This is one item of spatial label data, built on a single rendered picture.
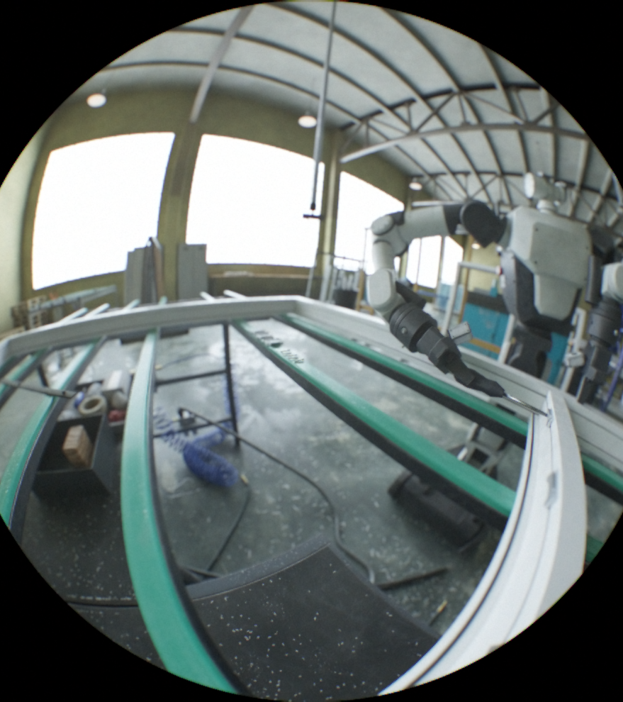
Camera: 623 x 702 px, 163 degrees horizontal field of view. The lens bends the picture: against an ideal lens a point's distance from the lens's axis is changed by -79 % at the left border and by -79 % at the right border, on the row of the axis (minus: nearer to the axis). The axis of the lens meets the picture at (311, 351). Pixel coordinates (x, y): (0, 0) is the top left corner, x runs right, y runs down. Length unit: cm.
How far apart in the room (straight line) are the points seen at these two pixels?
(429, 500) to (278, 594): 86
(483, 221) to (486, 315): 355
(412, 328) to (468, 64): 874
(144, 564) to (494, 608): 27
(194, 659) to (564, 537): 27
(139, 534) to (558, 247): 81
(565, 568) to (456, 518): 99
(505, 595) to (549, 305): 57
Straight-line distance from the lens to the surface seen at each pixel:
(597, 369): 54
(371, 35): 826
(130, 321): 90
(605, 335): 55
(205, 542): 117
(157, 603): 22
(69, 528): 70
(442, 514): 116
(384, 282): 51
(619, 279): 56
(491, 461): 106
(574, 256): 66
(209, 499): 127
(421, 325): 44
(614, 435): 66
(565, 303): 67
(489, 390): 42
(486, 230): 63
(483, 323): 414
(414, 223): 66
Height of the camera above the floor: 106
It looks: 20 degrees down
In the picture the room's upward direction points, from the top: 5 degrees clockwise
